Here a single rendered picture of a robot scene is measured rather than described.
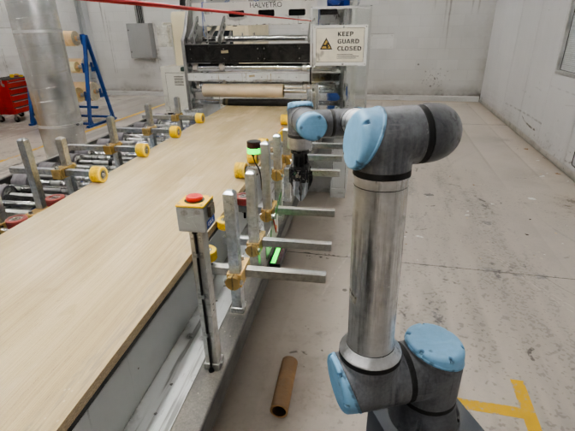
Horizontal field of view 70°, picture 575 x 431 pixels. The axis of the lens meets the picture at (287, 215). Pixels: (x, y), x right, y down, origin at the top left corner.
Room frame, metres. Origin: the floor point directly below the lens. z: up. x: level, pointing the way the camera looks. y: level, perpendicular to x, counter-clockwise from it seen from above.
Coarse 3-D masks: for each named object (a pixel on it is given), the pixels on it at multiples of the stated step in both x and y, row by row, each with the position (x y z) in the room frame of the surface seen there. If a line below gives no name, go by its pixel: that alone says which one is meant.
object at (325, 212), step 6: (258, 204) 1.71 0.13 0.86; (240, 210) 1.70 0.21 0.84; (258, 210) 1.69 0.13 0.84; (282, 210) 1.67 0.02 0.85; (288, 210) 1.66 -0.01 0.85; (294, 210) 1.66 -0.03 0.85; (300, 210) 1.65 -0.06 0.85; (306, 210) 1.65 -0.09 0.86; (312, 210) 1.64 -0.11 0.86; (318, 210) 1.64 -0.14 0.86; (324, 210) 1.63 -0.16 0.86; (330, 210) 1.63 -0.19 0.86; (324, 216) 1.63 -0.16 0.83; (330, 216) 1.63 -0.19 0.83
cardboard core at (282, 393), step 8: (288, 360) 1.55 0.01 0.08; (296, 360) 1.57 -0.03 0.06; (288, 368) 1.50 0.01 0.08; (296, 368) 1.54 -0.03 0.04; (280, 376) 1.46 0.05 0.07; (288, 376) 1.45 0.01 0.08; (280, 384) 1.41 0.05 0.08; (288, 384) 1.41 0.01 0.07; (280, 392) 1.36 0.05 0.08; (288, 392) 1.37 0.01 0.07; (272, 400) 1.33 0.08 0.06; (280, 400) 1.31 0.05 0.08; (288, 400) 1.33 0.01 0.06; (272, 408) 1.29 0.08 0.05; (280, 408) 1.33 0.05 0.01; (280, 416) 1.29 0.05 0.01
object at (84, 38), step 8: (80, 40) 7.75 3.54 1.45; (88, 40) 7.83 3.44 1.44; (88, 48) 7.85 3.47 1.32; (96, 64) 7.91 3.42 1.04; (88, 72) 7.66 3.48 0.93; (96, 72) 7.94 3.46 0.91; (88, 80) 7.62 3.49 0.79; (88, 88) 7.58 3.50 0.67; (104, 88) 8.02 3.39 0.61; (88, 96) 7.55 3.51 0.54; (104, 96) 8.04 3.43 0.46; (88, 104) 7.52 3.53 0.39; (32, 112) 7.76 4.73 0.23; (88, 112) 7.49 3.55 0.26; (112, 112) 8.10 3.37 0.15; (32, 120) 7.74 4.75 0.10; (88, 120) 7.47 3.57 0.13; (104, 120) 7.90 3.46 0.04
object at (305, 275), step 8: (216, 264) 1.22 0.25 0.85; (224, 264) 1.22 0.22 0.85; (216, 272) 1.20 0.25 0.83; (224, 272) 1.19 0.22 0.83; (248, 272) 1.18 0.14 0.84; (256, 272) 1.17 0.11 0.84; (264, 272) 1.17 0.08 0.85; (272, 272) 1.16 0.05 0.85; (280, 272) 1.16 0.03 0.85; (288, 272) 1.16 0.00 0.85; (296, 272) 1.16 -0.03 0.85; (304, 272) 1.16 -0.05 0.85; (312, 272) 1.16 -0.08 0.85; (320, 272) 1.16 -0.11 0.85; (296, 280) 1.15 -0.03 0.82; (304, 280) 1.14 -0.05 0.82; (312, 280) 1.14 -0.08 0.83; (320, 280) 1.14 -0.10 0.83
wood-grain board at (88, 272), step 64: (192, 128) 3.13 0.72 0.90; (256, 128) 3.09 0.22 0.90; (128, 192) 1.79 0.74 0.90; (192, 192) 1.77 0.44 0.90; (0, 256) 1.21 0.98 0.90; (64, 256) 1.21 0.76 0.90; (128, 256) 1.20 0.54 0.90; (0, 320) 0.87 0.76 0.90; (64, 320) 0.87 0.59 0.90; (128, 320) 0.86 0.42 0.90; (0, 384) 0.65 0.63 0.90; (64, 384) 0.65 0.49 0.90
